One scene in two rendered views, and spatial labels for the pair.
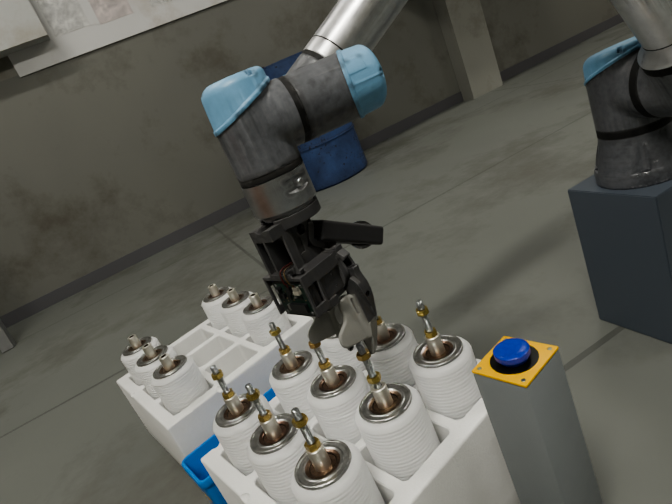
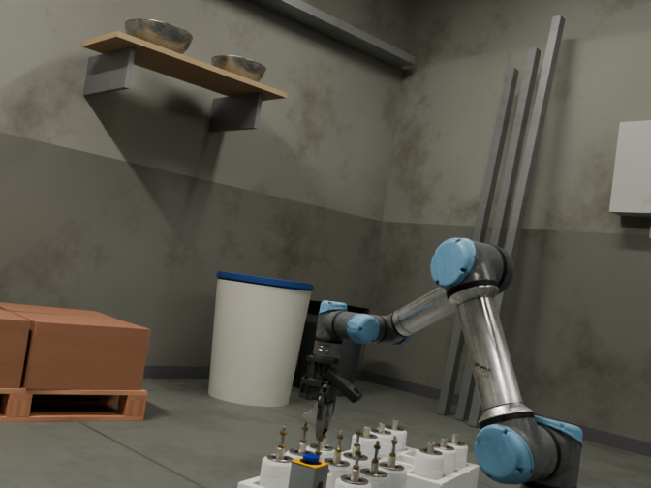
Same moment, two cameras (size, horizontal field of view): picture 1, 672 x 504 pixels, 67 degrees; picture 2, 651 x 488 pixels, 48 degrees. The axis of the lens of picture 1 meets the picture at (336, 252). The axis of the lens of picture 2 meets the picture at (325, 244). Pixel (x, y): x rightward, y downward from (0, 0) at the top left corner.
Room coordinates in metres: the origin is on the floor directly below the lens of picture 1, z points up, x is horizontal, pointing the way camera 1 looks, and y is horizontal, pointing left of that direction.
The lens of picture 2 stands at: (-0.40, -1.74, 0.76)
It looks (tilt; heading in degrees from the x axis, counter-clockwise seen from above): 3 degrees up; 62
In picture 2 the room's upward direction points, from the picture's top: 8 degrees clockwise
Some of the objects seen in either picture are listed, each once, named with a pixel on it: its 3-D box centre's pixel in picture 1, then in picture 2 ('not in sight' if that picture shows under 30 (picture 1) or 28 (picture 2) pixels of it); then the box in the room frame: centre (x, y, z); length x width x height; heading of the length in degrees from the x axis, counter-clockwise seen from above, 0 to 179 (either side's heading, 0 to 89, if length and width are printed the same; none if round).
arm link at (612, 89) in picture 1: (628, 80); (550, 448); (0.83, -0.56, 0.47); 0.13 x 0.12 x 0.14; 12
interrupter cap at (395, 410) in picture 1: (385, 402); not in sight; (0.59, 0.02, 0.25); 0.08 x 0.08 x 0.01
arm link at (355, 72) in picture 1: (328, 93); (360, 327); (0.61, -0.06, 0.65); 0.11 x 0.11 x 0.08; 12
